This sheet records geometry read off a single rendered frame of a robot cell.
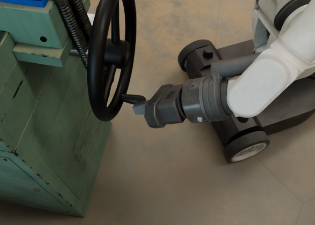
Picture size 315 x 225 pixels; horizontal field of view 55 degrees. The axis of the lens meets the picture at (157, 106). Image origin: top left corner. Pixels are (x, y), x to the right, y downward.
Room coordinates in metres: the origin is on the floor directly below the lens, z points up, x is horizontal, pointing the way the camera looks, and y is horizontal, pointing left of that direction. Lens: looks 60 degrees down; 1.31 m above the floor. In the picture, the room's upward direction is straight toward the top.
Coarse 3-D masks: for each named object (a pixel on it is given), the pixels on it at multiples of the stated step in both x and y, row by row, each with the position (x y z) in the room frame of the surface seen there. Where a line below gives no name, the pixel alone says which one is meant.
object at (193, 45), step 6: (192, 42) 1.02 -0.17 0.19; (198, 42) 1.01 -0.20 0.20; (204, 42) 1.02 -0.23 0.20; (210, 42) 1.04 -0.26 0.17; (186, 48) 1.00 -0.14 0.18; (192, 48) 0.98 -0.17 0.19; (198, 48) 0.98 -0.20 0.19; (180, 54) 0.99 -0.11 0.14; (186, 54) 0.97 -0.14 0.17; (180, 60) 0.96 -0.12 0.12; (186, 60) 0.96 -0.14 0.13; (180, 66) 0.96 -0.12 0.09; (186, 66) 0.96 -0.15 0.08
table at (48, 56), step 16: (0, 32) 0.40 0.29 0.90; (0, 48) 0.36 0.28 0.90; (16, 48) 0.39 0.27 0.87; (32, 48) 0.39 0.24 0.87; (48, 48) 0.39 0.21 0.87; (64, 48) 0.39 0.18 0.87; (0, 64) 0.34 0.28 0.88; (48, 64) 0.37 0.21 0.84; (64, 64) 0.37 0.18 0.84; (0, 80) 0.32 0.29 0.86
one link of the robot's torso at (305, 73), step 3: (312, 63) 0.78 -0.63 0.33; (309, 66) 0.77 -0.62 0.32; (312, 66) 0.78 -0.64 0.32; (306, 69) 0.76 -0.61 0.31; (309, 69) 0.77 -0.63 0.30; (312, 69) 0.78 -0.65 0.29; (303, 72) 0.76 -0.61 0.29; (306, 72) 0.77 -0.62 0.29; (309, 72) 0.78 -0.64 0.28; (312, 72) 0.78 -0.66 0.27; (300, 75) 0.76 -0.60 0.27; (303, 75) 0.77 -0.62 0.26; (306, 75) 0.77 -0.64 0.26; (297, 78) 0.76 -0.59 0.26; (300, 78) 0.77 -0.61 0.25
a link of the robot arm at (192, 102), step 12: (168, 84) 0.38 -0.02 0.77; (180, 84) 0.37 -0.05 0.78; (192, 84) 0.33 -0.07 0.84; (156, 96) 0.34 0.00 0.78; (168, 96) 0.33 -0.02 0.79; (180, 96) 0.32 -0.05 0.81; (192, 96) 0.30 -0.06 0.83; (156, 108) 0.30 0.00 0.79; (168, 108) 0.29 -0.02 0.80; (180, 108) 0.30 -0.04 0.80; (192, 108) 0.28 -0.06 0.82; (156, 120) 0.28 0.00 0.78; (168, 120) 0.28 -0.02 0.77; (180, 120) 0.28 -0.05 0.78; (192, 120) 0.27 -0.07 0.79; (204, 120) 0.27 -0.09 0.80
